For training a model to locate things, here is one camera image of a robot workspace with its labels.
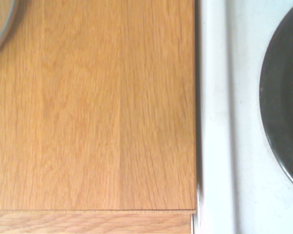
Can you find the white electric stove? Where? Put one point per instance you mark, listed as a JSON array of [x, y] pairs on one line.
[[229, 117]]

